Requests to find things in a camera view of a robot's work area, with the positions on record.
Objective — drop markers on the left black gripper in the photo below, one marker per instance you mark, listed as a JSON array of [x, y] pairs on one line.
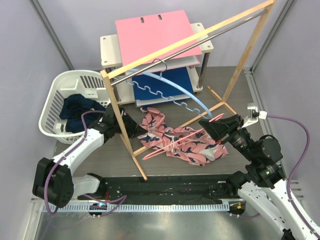
[[135, 129]]

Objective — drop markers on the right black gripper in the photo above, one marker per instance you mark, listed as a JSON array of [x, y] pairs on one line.
[[223, 128]]

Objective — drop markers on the pink shark print shorts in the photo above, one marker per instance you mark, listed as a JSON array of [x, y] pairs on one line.
[[180, 140]]

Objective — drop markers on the navy blue shorts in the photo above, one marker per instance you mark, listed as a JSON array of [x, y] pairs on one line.
[[73, 108]]

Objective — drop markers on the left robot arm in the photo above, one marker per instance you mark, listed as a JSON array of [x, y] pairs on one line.
[[54, 180]]

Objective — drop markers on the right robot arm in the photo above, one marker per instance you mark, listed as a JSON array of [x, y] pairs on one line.
[[264, 186]]

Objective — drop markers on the white shelf unit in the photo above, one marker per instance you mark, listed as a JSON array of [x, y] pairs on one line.
[[110, 55]]

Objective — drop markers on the metal hanging rod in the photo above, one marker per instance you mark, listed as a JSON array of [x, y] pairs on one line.
[[177, 53]]

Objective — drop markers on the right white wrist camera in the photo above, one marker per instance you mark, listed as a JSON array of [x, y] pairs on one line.
[[253, 115]]

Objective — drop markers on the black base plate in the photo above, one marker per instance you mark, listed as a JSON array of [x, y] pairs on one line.
[[167, 190]]

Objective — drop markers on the pink ring binder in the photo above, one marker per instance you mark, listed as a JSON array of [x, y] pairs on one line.
[[144, 35]]

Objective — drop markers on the white slotted cable duct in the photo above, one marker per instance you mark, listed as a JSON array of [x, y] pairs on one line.
[[95, 207]]

